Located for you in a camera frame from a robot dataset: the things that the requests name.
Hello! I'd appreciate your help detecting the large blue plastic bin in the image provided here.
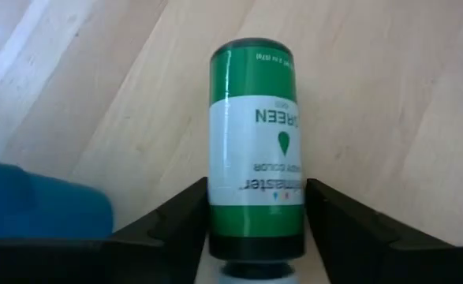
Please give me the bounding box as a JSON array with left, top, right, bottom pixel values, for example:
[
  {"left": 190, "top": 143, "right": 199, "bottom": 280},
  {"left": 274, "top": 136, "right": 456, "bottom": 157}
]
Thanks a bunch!
[{"left": 0, "top": 159, "right": 114, "bottom": 240}]

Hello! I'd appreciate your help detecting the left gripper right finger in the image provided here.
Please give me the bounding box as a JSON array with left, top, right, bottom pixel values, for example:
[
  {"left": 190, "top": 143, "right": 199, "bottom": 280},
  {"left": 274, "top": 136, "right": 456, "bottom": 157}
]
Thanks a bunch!
[{"left": 304, "top": 177, "right": 463, "bottom": 284}]

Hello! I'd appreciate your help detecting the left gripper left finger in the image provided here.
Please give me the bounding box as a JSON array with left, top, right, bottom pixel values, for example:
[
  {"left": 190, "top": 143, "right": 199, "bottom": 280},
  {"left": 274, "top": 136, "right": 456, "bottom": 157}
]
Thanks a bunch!
[{"left": 0, "top": 176, "right": 211, "bottom": 284}]

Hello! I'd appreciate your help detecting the bright green colouring bottle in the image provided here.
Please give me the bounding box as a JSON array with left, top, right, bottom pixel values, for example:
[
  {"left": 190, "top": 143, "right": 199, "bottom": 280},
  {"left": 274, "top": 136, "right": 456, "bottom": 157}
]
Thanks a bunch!
[{"left": 207, "top": 37, "right": 306, "bottom": 284}]

